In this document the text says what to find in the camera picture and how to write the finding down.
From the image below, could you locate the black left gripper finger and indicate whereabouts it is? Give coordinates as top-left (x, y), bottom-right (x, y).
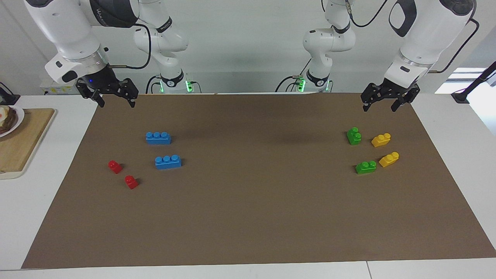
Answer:
top-left (391, 86), bottom-right (421, 112)
top-left (361, 83), bottom-right (382, 112)

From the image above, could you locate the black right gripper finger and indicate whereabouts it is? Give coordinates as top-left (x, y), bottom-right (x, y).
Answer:
top-left (118, 79), bottom-right (139, 109)
top-left (76, 79), bottom-right (105, 108)

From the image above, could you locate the green two-stud toy brick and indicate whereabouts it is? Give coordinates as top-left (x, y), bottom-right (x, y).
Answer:
top-left (355, 160), bottom-right (377, 174)
top-left (346, 127), bottom-right (362, 145)

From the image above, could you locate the blue three-stud toy brick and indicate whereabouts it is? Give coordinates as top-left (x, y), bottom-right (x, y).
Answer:
top-left (155, 155), bottom-right (182, 170)
top-left (146, 132), bottom-right (172, 145)

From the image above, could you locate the white power box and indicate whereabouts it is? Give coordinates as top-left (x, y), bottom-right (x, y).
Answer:
top-left (40, 79), bottom-right (80, 95)

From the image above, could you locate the yellow two-stud toy brick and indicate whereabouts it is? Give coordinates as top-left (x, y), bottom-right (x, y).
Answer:
top-left (371, 133), bottom-right (391, 148)
top-left (379, 152), bottom-right (400, 168)

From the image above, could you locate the white plate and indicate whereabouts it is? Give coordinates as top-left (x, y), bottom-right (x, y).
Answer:
top-left (0, 105), bottom-right (25, 138)

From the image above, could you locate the brown toast sandwich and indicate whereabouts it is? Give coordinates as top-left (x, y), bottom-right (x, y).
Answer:
top-left (0, 107), bottom-right (18, 135)

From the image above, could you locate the wooden cutting board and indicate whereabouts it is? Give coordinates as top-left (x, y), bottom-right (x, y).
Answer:
top-left (0, 108), bottom-right (57, 179)

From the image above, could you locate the brown table mat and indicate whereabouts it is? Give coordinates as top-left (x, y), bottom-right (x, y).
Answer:
top-left (21, 92), bottom-right (496, 269)

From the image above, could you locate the black right base cable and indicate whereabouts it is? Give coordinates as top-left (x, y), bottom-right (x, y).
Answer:
top-left (145, 74), bottom-right (163, 94)

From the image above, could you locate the black base cable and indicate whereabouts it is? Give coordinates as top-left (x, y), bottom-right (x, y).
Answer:
top-left (275, 58), bottom-right (312, 93)
top-left (145, 74), bottom-right (163, 94)

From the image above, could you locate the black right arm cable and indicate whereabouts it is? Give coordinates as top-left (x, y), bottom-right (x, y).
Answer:
top-left (108, 22), bottom-right (152, 70)

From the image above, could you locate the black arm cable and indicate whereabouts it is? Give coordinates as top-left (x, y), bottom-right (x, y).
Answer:
top-left (108, 22), bottom-right (152, 70)
top-left (345, 0), bottom-right (480, 74)

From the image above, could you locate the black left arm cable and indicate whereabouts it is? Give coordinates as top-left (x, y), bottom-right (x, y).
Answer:
top-left (345, 0), bottom-right (480, 74)

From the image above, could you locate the black camera stand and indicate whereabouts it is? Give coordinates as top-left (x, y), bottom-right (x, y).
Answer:
top-left (451, 61), bottom-right (496, 104)

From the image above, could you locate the black clamp mount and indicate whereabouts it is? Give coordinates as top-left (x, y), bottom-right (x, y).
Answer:
top-left (0, 82), bottom-right (21, 106)

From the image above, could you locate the black left base cable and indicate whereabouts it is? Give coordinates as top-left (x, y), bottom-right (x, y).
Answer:
top-left (275, 58), bottom-right (312, 93)

